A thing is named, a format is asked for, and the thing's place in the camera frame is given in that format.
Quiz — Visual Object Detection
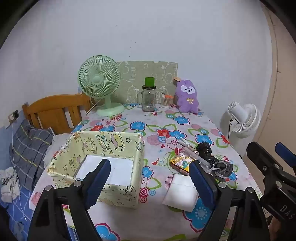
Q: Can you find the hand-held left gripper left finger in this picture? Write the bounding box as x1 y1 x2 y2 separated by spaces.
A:
27 159 111 241

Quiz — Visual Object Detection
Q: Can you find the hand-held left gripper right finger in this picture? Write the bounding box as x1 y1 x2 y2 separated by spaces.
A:
189 160 271 241

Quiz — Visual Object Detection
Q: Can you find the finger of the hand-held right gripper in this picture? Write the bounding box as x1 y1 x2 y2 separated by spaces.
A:
246 141 296 186
275 142 296 172

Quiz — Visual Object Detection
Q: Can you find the yellow cartoon tissue pack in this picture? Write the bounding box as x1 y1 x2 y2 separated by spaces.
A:
170 155 193 176

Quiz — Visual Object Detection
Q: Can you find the black plastic bag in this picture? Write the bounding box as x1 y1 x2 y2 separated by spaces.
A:
196 142 219 163

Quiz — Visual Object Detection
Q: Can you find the clear plastic bag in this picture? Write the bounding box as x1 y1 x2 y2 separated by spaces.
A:
177 139 213 169

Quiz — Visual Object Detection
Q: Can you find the yellow printed storage box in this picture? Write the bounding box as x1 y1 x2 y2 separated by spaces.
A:
47 130 145 209

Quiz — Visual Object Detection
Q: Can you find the white standing fan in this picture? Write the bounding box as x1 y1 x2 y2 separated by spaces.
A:
220 101 261 157

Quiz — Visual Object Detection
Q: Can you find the beige door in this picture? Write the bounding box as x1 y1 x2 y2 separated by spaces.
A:
264 9 296 149

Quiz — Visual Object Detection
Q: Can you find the floral tablecloth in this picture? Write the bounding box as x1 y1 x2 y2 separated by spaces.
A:
30 103 262 241

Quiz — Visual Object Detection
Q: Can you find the plaid grey pillow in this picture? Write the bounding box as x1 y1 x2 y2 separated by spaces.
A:
10 119 54 189

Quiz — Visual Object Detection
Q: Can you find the purple plush bunny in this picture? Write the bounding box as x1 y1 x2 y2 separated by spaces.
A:
174 79 200 114

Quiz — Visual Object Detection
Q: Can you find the crumpled grey white cloth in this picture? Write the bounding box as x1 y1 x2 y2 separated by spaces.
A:
0 167 20 203

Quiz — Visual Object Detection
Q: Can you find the small cotton swab jar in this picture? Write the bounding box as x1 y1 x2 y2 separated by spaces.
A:
161 93 173 108

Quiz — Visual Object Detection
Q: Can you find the blue patterned bedsheet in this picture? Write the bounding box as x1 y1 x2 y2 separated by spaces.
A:
0 181 35 241

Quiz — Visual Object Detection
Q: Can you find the glass jar with green lid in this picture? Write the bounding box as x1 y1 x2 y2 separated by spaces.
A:
137 77 157 112

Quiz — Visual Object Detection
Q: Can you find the green desk fan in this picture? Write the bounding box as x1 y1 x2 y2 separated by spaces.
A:
78 56 125 117

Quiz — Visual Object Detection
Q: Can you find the green printed board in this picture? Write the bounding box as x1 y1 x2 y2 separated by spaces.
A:
116 61 179 105

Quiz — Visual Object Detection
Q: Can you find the beige fan cord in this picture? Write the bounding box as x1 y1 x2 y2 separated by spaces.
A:
87 98 102 115

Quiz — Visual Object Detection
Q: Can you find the thin white cable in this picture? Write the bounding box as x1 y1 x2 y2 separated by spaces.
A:
10 120 27 223

